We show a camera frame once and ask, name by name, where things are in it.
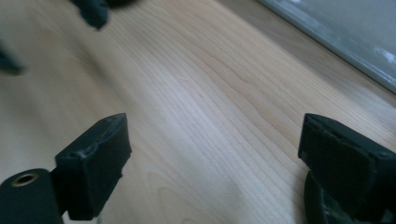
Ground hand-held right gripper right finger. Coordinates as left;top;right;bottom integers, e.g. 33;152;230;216
297;113;396;223

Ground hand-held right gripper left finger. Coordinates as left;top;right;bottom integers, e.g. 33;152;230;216
55;112;133;221

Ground metal shoe rack grey shelves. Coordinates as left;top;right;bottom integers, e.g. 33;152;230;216
256;0;396;94

